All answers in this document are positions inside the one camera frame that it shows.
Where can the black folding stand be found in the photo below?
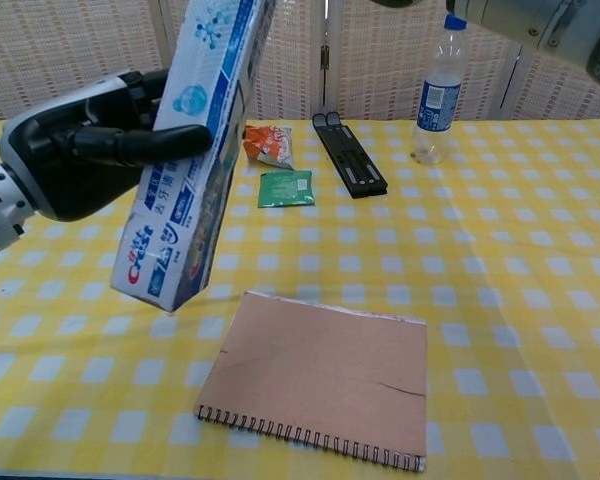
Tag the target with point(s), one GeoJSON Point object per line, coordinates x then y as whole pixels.
{"type": "Point", "coordinates": [352, 160]}

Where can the yellow white checked tablecloth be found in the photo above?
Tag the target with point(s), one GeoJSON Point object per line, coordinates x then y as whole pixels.
{"type": "Point", "coordinates": [480, 225]}

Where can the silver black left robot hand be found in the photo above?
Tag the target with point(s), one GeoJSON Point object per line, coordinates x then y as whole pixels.
{"type": "Point", "coordinates": [65, 165]}

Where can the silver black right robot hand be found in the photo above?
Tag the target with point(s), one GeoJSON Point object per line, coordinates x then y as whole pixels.
{"type": "Point", "coordinates": [392, 2]}

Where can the orange white snack packet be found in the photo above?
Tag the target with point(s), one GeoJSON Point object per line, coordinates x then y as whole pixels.
{"type": "Point", "coordinates": [272, 145]}

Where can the brass screen hinge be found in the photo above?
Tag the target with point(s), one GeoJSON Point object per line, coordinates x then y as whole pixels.
{"type": "Point", "coordinates": [325, 55]}

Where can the woven folding screen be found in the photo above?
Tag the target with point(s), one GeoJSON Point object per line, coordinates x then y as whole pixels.
{"type": "Point", "coordinates": [80, 45]}

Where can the green foil sachet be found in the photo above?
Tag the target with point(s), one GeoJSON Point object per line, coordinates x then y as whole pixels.
{"type": "Point", "coordinates": [285, 188]}

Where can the clear bottle blue cap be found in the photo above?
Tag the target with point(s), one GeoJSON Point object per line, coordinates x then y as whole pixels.
{"type": "Point", "coordinates": [437, 110]}

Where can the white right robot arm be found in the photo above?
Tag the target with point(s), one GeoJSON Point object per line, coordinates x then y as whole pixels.
{"type": "Point", "coordinates": [540, 20]}

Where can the brown spiral notebook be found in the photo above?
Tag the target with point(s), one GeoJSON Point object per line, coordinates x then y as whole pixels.
{"type": "Point", "coordinates": [320, 370]}

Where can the blue white milk carton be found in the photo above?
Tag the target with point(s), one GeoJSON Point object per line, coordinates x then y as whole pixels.
{"type": "Point", "coordinates": [180, 230]}

